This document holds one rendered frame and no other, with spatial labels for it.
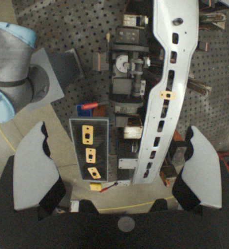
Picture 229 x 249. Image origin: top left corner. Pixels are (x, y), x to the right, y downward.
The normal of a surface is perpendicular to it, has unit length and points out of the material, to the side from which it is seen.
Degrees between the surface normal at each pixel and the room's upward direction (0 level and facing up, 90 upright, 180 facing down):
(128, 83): 0
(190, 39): 0
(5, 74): 38
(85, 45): 0
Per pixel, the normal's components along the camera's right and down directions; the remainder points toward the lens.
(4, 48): 0.89, 0.29
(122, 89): 0.00, 0.53
